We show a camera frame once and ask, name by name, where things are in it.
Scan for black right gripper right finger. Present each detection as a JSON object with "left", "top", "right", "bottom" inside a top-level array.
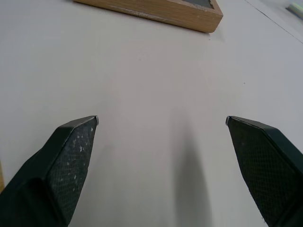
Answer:
[{"left": 225, "top": 115, "right": 303, "bottom": 227}]

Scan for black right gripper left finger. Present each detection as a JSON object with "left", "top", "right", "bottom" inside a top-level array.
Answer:
[{"left": 0, "top": 115, "right": 99, "bottom": 227}]

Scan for iridescent object at table edge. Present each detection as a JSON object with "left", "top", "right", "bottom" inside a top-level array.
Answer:
[{"left": 285, "top": 2, "right": 303, "bottom": 17}]

